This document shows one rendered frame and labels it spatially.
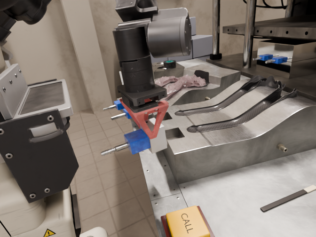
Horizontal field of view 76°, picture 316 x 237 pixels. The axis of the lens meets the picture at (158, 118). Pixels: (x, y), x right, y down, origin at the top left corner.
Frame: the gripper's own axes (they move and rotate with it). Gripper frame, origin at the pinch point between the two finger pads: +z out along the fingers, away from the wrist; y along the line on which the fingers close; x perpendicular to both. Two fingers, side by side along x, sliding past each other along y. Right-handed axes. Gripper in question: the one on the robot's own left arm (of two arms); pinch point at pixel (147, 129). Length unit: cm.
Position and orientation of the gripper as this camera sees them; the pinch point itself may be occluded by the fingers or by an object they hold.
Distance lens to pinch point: 42.1
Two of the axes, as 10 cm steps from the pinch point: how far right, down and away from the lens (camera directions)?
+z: 1.3, 8.9, 4.4
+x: -8.9, 3.0, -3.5
